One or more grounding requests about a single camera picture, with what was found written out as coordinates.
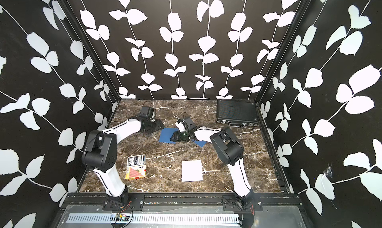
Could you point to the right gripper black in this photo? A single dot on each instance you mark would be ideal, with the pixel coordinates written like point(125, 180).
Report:
point(177, 137)

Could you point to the blue square paper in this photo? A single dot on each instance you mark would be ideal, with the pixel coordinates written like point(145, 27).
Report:
point(200, 143)
point(166, 134)

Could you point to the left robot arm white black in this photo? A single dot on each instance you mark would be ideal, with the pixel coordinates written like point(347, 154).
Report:
point(100, 154)

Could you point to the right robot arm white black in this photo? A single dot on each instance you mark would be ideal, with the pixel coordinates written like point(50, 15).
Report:
point(230, 151)

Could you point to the white square paper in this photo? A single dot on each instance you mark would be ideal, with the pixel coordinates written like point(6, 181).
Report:
point(192, 171)

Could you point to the blue white poker card box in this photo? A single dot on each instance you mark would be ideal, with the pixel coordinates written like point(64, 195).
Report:
point(136, 161)

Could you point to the yellow red card box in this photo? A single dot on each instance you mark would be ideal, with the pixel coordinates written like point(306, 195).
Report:
point(135, 172)

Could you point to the black case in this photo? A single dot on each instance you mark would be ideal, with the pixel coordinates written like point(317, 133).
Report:
point(236, 113)

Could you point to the small green circuit board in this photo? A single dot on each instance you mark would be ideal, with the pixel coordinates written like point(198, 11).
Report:
point(122, 218)

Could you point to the white perforated strip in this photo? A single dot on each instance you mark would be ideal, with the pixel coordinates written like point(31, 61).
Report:
point(165, 219)

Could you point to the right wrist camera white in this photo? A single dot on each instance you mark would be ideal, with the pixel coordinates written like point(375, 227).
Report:
point(185, 125)

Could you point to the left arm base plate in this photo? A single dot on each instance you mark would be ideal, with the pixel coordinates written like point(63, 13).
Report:
point(134, 201)

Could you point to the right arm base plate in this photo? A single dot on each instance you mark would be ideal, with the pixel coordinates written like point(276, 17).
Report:
point(242, 205)

